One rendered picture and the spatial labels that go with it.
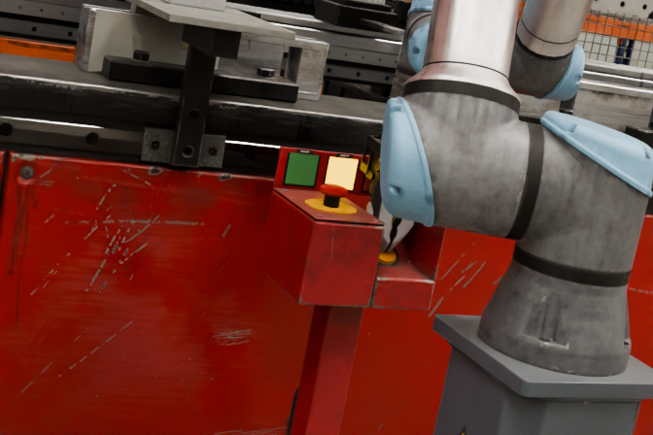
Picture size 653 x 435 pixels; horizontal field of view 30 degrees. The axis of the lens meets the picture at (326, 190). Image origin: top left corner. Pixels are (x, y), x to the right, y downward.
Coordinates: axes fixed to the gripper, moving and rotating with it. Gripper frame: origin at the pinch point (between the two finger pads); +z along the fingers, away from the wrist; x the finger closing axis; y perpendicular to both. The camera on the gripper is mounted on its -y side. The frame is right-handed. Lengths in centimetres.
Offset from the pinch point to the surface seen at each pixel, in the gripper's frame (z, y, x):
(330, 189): -7.5, -0.3, 10.9
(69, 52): 22, 199, 4
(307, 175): -6.3, 9.2, 10.3
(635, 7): -35, 34, -56
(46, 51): 23, 199, 10
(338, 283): 3.3, -6.8, 9.9
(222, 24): -25.6, 10.8, 26.6
